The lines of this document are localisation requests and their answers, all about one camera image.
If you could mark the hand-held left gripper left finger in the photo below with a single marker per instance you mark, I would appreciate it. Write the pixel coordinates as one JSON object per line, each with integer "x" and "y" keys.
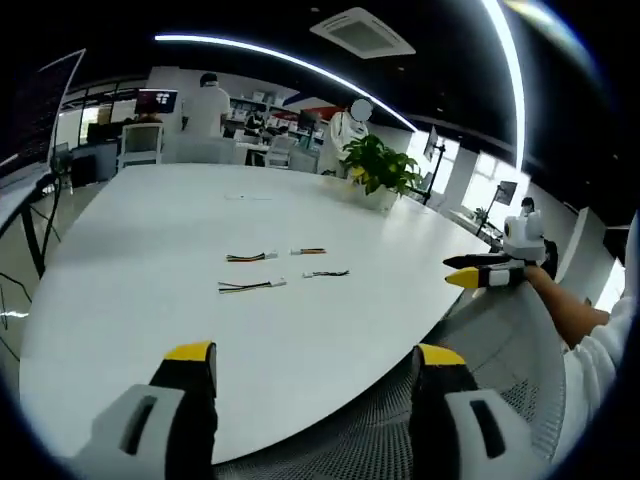
{"x": 150, "y": 425}

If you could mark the large dark display board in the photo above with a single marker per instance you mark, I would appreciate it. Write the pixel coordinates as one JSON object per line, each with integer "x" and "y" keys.
{"x": 35, "y": 110}

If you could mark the grey mesh office chair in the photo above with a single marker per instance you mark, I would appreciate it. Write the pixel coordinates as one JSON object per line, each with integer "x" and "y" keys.
{"x": 380, "y": 430}

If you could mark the long ceiling light strip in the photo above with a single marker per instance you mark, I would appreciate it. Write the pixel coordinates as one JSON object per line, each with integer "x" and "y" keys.
{"x": 512, "y": 75}
{"x": 300, "y": 62}

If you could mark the white storage shelves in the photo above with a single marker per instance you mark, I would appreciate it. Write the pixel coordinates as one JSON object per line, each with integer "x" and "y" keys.
{"x": 267, "y": 107}

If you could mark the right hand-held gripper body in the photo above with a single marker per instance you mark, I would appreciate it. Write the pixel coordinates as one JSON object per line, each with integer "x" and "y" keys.
{"x": 525, "y": 237}

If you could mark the small monitor on stand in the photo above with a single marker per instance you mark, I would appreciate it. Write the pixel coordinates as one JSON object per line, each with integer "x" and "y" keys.
{"x": 507, "y": 192}

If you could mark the black display stand legs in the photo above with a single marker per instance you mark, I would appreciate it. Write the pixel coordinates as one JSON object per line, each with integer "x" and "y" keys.
{"x": 32, "y": 225}

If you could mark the white ceiling air vent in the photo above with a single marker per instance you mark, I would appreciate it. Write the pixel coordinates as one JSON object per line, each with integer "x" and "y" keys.
{"x": 362, "y": 32}

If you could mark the white office chair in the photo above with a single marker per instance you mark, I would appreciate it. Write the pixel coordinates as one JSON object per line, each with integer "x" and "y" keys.
{"x": 141, "y": 145}
{"x": 280, "y": 150}

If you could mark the white plant pot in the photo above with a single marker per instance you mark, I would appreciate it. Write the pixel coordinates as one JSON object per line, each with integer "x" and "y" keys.
{"x": 375, "y": 199}

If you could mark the green leafy plant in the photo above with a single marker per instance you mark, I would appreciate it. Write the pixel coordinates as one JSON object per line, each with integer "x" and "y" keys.
{"x": 385, "y": 162}

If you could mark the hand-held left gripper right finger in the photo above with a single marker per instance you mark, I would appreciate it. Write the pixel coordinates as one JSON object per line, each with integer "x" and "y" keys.
{"x": 450, "y": 425}

